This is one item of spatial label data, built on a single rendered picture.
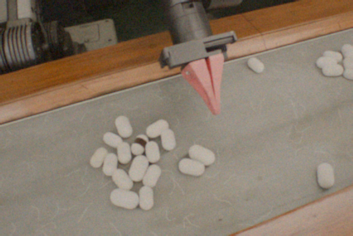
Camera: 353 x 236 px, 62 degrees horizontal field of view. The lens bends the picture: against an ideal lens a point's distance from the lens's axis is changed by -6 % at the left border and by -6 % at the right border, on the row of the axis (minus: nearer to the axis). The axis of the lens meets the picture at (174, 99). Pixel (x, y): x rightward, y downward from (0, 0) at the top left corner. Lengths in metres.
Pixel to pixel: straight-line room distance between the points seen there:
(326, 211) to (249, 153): 0.13
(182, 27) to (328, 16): 0.39
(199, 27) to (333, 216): 0.28
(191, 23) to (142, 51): 0.19
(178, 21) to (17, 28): 0.41
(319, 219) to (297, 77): 0.27
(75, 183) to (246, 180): 0.23
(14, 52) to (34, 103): 0.17
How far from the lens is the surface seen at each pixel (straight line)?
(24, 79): 0.61
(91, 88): 0.55
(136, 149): 0.43
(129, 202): 0.39
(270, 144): 0.46
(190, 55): 0.39
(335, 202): 0.40
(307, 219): 0.38
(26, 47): 0.69
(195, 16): 0.42
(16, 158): 0.52
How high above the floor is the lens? 1.10
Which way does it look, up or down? 44 degrees down
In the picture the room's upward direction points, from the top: 7 degrees counter-clockwise
